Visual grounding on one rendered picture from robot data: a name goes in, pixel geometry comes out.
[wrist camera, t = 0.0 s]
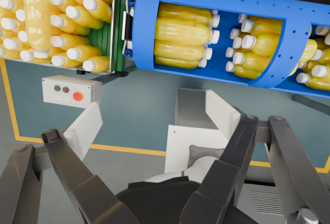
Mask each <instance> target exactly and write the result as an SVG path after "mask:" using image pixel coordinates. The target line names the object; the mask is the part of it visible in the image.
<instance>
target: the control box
mask: <svg viewBox="0 0 330 224"><path fill-rule="evenodd" d="M42 85H43V99H44V102H49V103H55V104H61V105H67V106H73V107H79V108H85V109H86V108H87V107H88V106H89V105H90V104H91V103H92V102H95V101H97V102H98V103H100V102H101V86H102V82H100V81H93V80H87V79H81V78H75V77H69V76H63V75H56V76H51V77H46V78H42ZM55 86H59V87H60V91H55V90H54V87H55ZM64 87H66V88H68V90H69V91H68V92H67V93H64V92H63V90H62V89H63V88H64ZM75 92H79V93H80V94H81V95H82V99H81V100H80V101H76V100H75V99H74V98H73V94H74V93H75ZM57 97H58V98H57ZM56 98H57V99H56ZM59 98H60V99H59ZM63 98H64V99H63ZM65 99H66V100H65ZM68 100H69V101H68Z"/></svg>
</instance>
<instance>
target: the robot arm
mask: <svg viewBox="0 0 330 224"><path fill-rule="evenodd" d="M206 113H207V114H208V116H209V117H210V118H211V119H212V121H213V122H214V123H215V125H216V126H217V127H218V128H219V130H220V131H221V132H222V134H223V135H224V136H225V137H226V139H227V140H228V144H227V146H226V147H225V148H220V149H217V148H207V147H199V146H195V145H190V146H189V151H190V154H189V161H188V167H187V169H186V170H184V171H174V172H168V173H163V174H159V175H155V176H152V177H150V178H148V179H146V180H145V181H141V182H134V183H128V188H127V189H124V190H122V191H121V192H119V193H118V194H116V195H114V194H113V193H112V192H111V190H110V189H109V188H108V187H107V186H106V185H105V183H104V182H103V181H102V180H101V179H100V177H99V176H98V175H93V174H92V173H91V172H90V170H89V169H88V168H87V167H86V166H85V164H84V163H83V162H82V160H83V159H84V157H85V155H86V153H87V151H88V150H89V148H90V146H91V144H92V142H93V141H94V139H95V137H96V135H97V133H98V132H99V130H100V128H101V126H102V124H103V120H102V116H101V112H100V108H99V103H98V102H97V101H95V102H92V103H91V104H90V105H89V106H88V107H87V108H86V109H85V110H84V111H83V113H82V114H81V115H80V116H79V117H78V118H77V119H76V120H75V121H74V122H73V123H71V124H70V125H68V126H67V127H66V128H65V129H64V130H63V131H62V132H61V133H60V130H59V129H58V128H51V129H48V130H46V131H44V132H42V133H41V134H40V136H41V139H42V141H43V144H44V146H41V147H37V148H33V145H32V144H25V145H21V146H19V147H17V148H15V149H14V150H13V151H12V152H11V154H10V157H9V159H8V161H7V163H6V165H5V168H4V170H3V172H2V174H1V177H0V224H37V222H38V214H39V205H40V198H41V189H42V181H43V173H44V170H48V169H51V168H54V171H55V173H56V175H57V176H58V178H59V180H60V182H61V184H62V186H63V188H64V190H65V192H66V193H67V195H68V197H69V199H70V201H71V203H72V205H73V207H74V209H75V211H76V212H77V214H78V216H79V218H80V220H81V222H82V224H259V223H258V222H256V221H255V220H253V219H252V218H251V217H249V216H248V215H246V214H245V213H244V212H242V211H241V210H239V209H238V208H237V204H238V200H239V197H240V194H241V190H242V187H243V184H244V181H245V177H246V174H247V171H248V167H249V164H250V161H251V158H252V154H253V152H254V151H255V144H256V142H257V143H264V144H265V148H266V151H267V155H268V159H269V162H270V166H271V170H272V174H273V178H274V181H275V186H276V190H277V193H278V197H279V201H280V205H281V209H282V212H283V216H284V219H285V224H330V192H329V191H328V189H327V187H326V185H325V184H324V182H323V180H322V179H321V177H320V175H319V173H318V172H317V170H316V168H315V167H314V165H313V163H312V162H311V160H310V158H309V157H308V155H307V153H306V152H305V150H304V148H303V146H302V145H301V143H300V141H299V140H298V138H297V136H296V135H295V133H294V131H293V130H292V128H291V126H290V125H289V123H288V121H287V120H286V119H285V118H283V117H281V116H269V119H268V121H262V120H259V118H258V117H256V116H254V115H246V114H245V113H244V112H243V111H241V110H240V109H239V108H237V107H236V106H231V105H229V104H228V103H227V102H225V101H224V100H223V99H222V98H220V97H219V96H218V95H217V94H215V93H214V92H213V91H212V90H211V89H210V90H206Z"/></svg>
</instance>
